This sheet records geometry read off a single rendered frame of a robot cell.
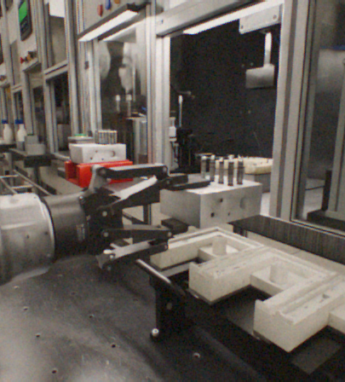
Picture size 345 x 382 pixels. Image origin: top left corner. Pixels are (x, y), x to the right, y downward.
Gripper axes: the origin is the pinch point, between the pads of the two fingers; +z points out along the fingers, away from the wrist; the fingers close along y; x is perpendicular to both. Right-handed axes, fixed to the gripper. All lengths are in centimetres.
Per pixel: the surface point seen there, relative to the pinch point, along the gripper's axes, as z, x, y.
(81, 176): 0.1, 43.2, -2.3
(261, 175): 31.7, 11.4, -1.1
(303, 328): -0.2, -19.7, -9.5
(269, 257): 9.2, -8.2, -8.4
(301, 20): 18.8, -4.1, 26.5
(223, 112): 62, 54, 14
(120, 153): 12.3, 44.6, 2.7
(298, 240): 18.4, -7.1, -8.1
